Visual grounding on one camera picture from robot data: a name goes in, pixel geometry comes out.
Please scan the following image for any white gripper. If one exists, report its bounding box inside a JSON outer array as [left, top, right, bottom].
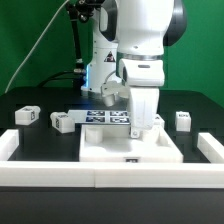
[[101, 59, 165, 139]]

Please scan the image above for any white square tabletop part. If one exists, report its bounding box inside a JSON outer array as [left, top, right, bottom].
[[79, 125, 183, 163]]

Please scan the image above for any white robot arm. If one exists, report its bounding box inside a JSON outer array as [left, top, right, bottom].
[[76, 0, 187, 138]]

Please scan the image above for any white tag plate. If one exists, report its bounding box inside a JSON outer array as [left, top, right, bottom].
[[68, 110, 130, 124]]

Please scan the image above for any white U-shaped fence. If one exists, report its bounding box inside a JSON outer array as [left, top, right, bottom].
[[0, 129, 224, 189]]

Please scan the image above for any black cable bundle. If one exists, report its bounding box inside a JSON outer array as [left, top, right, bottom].
[[39, 69, 88, 88]]

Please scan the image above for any white cable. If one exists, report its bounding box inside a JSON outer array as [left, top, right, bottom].
[[4, 0, 72, 95]]

